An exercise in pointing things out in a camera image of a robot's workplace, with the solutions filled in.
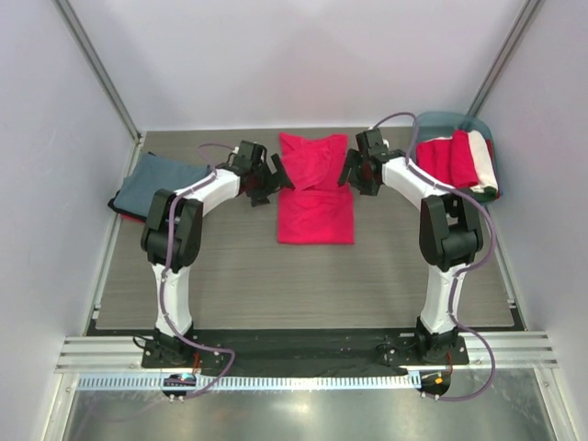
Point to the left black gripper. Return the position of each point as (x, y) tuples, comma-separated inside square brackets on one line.
[(276, 182)]

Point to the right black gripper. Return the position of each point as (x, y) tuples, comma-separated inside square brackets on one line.
[(369, 188)]

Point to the pink-red t shirt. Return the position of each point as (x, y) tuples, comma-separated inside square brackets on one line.
[(317, 210)]

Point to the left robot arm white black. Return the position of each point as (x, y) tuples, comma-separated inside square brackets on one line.
[(172, 235)]

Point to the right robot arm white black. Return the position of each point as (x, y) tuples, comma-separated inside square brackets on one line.
[(450, 234)]

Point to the red t shirt in basket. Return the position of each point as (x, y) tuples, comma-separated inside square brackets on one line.
[(448, 160)]

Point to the folded grey-blue t shirt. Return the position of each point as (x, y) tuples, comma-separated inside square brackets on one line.
[(154, 172)]

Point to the white t shirt in basket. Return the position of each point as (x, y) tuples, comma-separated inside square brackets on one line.
[(482, 162)]

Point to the green t shirt in basket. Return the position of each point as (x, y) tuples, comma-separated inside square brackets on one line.
[(487, 195)]

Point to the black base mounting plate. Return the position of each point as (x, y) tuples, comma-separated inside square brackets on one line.
[(300, 353)]

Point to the white slotted cable duct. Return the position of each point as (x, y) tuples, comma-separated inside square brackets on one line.
[(183, 381)]

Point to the right aluminium frame post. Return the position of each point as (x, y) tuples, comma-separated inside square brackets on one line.
[(522, 23)]

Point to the aluminium frame post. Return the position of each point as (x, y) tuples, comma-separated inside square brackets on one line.
[(522, 23), (88, 50)]

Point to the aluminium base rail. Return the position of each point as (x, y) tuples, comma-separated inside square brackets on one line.
[(511, 349)]

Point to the left aluminium frame post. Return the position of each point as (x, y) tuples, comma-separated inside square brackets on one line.
[(88, 50)]

